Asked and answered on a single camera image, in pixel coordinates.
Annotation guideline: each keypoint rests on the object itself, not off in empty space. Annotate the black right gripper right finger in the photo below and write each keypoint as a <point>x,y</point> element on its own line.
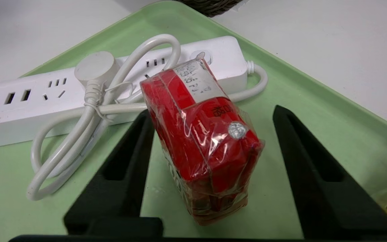
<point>321,195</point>

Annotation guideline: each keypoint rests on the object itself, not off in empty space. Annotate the light green plastic tray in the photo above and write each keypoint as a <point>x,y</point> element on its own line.
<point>314,101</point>

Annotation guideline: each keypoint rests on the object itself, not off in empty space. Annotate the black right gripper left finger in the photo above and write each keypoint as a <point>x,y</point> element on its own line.
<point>119,188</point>

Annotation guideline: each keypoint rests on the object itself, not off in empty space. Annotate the white power strip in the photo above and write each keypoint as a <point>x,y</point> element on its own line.
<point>18,114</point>

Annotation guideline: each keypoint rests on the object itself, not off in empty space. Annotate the red snack box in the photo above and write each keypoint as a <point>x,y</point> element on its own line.
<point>200,141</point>

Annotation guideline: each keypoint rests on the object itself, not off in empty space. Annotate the dark brown wicker basket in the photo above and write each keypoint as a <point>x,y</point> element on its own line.
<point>213,6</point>

